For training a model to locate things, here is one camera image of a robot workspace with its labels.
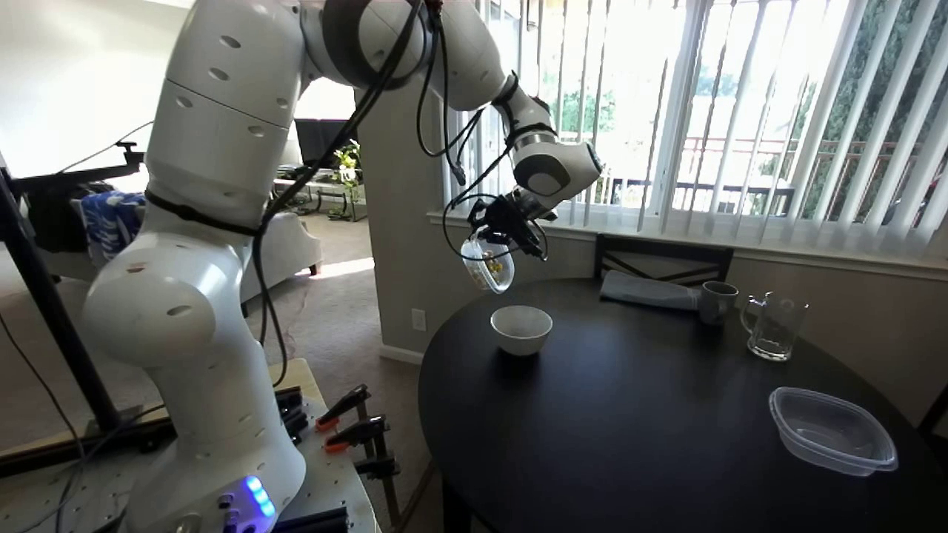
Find blue bag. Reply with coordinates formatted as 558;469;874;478
74;186;148;262

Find green potted plant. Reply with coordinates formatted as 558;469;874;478
327;136;370;223

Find grey mug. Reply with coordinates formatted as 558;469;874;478
697;278;745;329

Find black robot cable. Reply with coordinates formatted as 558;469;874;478
250;0;456;391

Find black clamp with orange handle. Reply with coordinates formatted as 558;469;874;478
314;382;374;435
321;413;388;459

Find black wooden chair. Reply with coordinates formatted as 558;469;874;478
595;235;737;292

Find white vertical window blinds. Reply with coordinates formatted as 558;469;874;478
447;0;948;266

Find light wooden robot platform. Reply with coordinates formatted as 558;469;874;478
0;355;386;533

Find empty transparent plastic container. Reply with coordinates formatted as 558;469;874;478
764;382;903;483

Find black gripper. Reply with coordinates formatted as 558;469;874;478
469;189;552;265

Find transparent plastic bowl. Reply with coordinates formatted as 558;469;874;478
456;235;521;298

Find white low furniture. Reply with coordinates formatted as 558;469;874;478
237;204;327;306

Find small black device box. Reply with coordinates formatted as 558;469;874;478
274;385;312;449

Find yellow food pieces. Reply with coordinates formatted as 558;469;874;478
477;252;515;286

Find white ceramic bowl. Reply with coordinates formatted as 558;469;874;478
487;302;558;360

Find clear drinking glass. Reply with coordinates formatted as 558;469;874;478
736;289;816;369

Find black camera stand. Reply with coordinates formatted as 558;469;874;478
0;136;148;441

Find blue-grey folded cloth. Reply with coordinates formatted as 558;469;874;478
595;266;708;318

